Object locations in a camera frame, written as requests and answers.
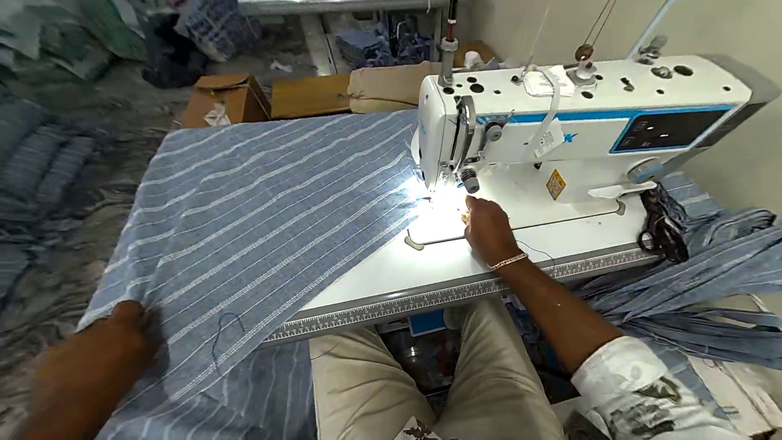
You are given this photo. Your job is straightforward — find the white sewing machine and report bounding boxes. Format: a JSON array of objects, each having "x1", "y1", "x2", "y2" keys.
[{"x1": 406, "y1": 0, "x2": 780, "y2": 245}]

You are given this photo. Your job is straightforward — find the white paper tag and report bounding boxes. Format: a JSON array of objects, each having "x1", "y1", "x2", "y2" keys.
[{"x1": 533, "y1": 118, "x2": 566, "y2": 158}]

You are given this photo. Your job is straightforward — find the person's legs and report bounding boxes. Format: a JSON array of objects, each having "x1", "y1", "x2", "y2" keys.
[{"x1": 310, "y1": 297, "x2": 566, "y2": 440}]

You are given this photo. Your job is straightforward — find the blue white striped fabric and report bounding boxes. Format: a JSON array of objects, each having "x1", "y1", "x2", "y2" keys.
[{"x1": 76, "y1": 109, "x2": 433, "y2": 440}]

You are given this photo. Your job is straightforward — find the pile of folded grey-blue fabric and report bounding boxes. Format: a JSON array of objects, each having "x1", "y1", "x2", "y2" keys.
[{"x1": 0, "y1": 98, "x2": 97, "y2": 306}]

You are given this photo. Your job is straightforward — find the beige cloth bundle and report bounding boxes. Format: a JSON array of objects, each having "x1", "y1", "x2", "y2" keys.
[{"x1": 348, "y1": 61, "x2": 442, "y2": 114}]

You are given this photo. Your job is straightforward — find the person's left hand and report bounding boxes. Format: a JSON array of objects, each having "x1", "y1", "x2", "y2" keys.
[{"x1": 38, "y1": 299, "x2": 162, "y2": 409}]

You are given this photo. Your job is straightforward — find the white sewing table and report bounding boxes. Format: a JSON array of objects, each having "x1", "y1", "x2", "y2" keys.
[{"x1": 263, "y1": 177, "x2": 728, "y2": 349}]

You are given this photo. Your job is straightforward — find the white table with metal legs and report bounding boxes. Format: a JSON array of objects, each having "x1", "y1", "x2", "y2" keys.
[{"x1": 237, "y1": 0, "x2": 450, "y2": 77}]

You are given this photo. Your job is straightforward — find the checked blue fabric bundle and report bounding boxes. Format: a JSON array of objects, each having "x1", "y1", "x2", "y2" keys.
[{"x1": 177, "y1": 0, "x2": 264, "y2": 61}]

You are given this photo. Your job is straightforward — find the pile of blue striped fabric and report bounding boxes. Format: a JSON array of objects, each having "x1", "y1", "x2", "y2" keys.
[{"x1": 571, "y1": 172, "x2": 782, "y2": 370}]

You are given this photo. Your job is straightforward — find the person's left forearm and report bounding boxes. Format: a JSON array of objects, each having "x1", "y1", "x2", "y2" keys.
[{"x1": 9, "y1": 367, "x2": 117, "y2": 440}]

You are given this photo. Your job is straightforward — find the open brown cardboard box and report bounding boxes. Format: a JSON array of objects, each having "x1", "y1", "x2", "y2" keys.
[{"x1": 182, "y1": 75, "x2": 271, "y2": 129}]

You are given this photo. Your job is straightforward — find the pile of green-white plastic bags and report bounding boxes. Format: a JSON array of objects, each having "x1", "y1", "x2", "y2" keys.
[{"x1": 0, "y1": 0, "x2": 147, "y2": 83}]

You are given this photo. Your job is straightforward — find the black scissors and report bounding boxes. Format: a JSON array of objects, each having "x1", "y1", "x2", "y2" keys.
[{"x1": 637, "y1": 189, "x2": 689, "y2": 264}]

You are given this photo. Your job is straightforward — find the flat brown cardboard box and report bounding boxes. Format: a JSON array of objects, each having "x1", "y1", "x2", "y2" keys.
[{"x1": 270, "y1": 74, "x2": 353, "y2": 120}]

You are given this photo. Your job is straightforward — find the black bag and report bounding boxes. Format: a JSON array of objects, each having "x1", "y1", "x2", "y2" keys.
[{"x1": 141, "y1": 13, "x2": 210, "y2": 89}]

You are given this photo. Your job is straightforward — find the person's right hand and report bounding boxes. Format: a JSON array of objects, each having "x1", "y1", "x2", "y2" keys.
[{"x1": 462, "y1": 195, "x2": 524, "y2": 268}]

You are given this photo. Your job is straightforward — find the folded white cloth piece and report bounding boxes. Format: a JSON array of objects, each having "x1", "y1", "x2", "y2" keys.
[{"x1": 523, "y1": 65, "x2": 576, "y2": 98}]

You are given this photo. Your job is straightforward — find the pile of blue garments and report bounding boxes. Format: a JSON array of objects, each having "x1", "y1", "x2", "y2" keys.
[{"x1": 335, "y1": 23, "x2": 436, "y2": 67}]

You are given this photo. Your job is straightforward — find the bundle of dark fabric strips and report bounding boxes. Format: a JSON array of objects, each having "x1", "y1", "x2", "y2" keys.
[{"x1": 644, "y1": 182, "x2": 689, "y2": 236}]

